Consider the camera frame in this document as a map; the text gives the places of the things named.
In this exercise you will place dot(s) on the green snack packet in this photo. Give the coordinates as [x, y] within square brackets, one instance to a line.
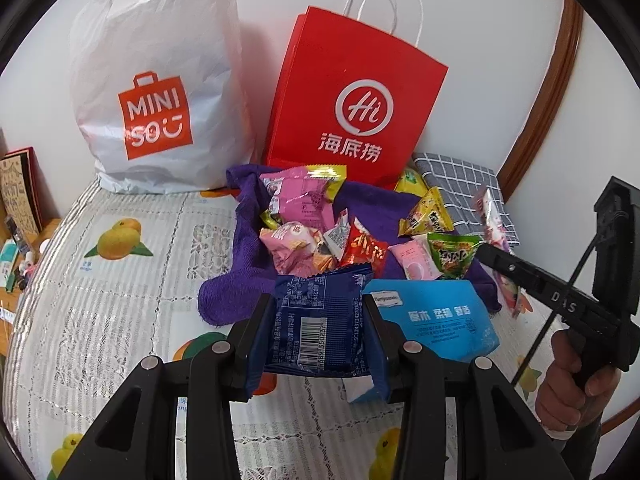
[452, 255]

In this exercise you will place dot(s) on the white snack packet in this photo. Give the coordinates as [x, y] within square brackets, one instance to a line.
[337, 232]

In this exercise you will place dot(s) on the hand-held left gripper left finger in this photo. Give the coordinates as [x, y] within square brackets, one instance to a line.
[250, 340]

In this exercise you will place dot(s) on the patterned hardcover book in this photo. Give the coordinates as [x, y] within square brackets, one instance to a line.
[20, 190]

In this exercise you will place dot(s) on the wooden nightstand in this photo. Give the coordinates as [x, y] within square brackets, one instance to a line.
[45, 230]

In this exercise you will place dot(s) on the red paper shopping bag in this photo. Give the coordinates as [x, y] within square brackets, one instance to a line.
[350, 105]

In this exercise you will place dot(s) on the light pink snack packet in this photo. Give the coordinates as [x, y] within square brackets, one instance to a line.
[415, 260]

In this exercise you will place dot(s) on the yellow cracker snack packet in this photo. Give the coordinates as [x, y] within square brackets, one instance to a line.
[427, 215]

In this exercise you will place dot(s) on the grey checked folded cloth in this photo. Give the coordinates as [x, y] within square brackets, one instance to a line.
[465, 180]

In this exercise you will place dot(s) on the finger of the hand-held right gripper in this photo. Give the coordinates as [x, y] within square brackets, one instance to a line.
[507, 265]

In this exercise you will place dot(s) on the red snack packet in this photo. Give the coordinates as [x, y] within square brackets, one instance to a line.
[362, 255]

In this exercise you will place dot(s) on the green white tube box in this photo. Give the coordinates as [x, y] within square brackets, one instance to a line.
[6, 262]

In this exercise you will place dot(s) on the person's right hand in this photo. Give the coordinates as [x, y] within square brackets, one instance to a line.
[565, 380]

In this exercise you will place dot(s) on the large pink snack packet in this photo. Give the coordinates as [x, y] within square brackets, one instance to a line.
[300, 195]

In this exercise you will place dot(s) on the fruit print tablecloth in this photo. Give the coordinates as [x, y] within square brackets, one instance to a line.
[100, 310]

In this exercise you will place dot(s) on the pink pictured snack packet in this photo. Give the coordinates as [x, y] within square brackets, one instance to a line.
[290, 247]

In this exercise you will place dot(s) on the dark blue snack packet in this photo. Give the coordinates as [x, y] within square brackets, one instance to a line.
[315, 330]

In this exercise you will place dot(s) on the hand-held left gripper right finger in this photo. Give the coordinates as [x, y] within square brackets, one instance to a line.
[382, 340]

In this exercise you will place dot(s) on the small yellow snack packet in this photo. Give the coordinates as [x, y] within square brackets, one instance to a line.
[270, 220]

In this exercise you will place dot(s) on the purple towel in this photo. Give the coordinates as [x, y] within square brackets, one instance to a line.
[250, 280]

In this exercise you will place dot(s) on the black cosmetic tube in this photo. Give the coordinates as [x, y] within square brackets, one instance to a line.
[15, 234]

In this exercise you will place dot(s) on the brown wooden door frame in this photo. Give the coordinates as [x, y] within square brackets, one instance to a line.
[550, 95]

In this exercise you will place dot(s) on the white plastic shopping bag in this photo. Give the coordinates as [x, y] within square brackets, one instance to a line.
[160, 85]

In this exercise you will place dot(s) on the cartoon print snack packet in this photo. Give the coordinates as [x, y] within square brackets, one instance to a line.
[325, 257]

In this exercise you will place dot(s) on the blue tissue pack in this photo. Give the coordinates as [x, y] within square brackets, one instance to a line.
[440, 320]

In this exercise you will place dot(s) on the yellow lemon print packet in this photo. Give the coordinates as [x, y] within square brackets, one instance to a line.
[410, 182]

